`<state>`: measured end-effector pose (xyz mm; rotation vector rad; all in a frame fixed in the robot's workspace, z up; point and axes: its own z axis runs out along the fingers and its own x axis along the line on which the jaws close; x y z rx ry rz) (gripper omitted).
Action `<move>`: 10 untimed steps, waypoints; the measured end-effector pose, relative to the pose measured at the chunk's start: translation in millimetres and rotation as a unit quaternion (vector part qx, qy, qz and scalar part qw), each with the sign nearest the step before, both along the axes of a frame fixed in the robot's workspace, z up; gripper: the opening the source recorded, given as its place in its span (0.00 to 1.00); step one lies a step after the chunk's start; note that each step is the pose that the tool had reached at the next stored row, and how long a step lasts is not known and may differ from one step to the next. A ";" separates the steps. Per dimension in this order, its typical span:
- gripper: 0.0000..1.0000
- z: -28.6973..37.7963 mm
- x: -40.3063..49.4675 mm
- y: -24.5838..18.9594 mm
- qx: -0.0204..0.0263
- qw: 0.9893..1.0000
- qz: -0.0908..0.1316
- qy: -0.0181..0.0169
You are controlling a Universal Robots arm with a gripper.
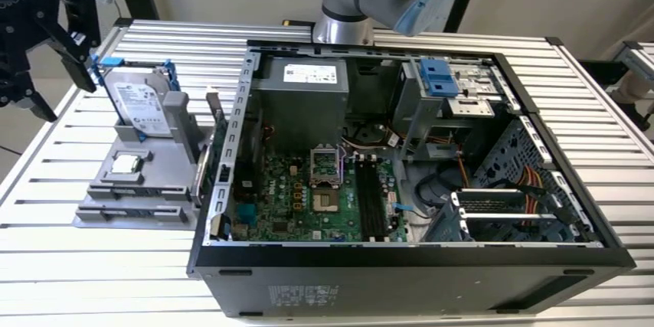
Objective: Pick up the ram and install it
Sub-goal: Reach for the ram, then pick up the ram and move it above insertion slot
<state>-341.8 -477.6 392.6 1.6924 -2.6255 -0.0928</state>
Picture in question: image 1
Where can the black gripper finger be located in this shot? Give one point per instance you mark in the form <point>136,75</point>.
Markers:
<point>20,86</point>
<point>76,66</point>

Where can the black RAM slot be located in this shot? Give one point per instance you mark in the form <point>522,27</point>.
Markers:
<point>365,197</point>
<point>378,197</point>

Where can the hard disk in blue carrier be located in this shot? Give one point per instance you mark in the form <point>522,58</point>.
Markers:
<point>135,101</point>

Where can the silver CPU chip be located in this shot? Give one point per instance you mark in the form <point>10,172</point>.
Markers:
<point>124,162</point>

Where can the grey parts rack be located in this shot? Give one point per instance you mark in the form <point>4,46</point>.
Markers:
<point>163,158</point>

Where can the green graphics card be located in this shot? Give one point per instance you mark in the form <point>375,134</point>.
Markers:
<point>219,131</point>

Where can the small yellow black plug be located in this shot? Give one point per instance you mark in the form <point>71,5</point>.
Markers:
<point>289,22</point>

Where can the grey power supply unit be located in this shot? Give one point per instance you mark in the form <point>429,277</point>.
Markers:
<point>302,112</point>

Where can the green motherboard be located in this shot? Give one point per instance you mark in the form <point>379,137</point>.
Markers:
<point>286,208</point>

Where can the CPU socket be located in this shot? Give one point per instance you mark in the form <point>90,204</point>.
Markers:
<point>326,200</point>

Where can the dark round fan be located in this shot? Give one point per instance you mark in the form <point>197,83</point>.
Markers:
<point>370,133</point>

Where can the blue plastic drive latch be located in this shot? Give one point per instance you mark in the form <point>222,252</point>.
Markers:
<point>437,74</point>

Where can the black open PC case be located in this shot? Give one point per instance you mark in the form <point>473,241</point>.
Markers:
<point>409,285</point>

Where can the metal disk bay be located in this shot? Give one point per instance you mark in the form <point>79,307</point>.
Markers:
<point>490,216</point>

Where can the neighbouring slat table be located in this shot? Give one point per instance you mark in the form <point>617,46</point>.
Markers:
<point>638,55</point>

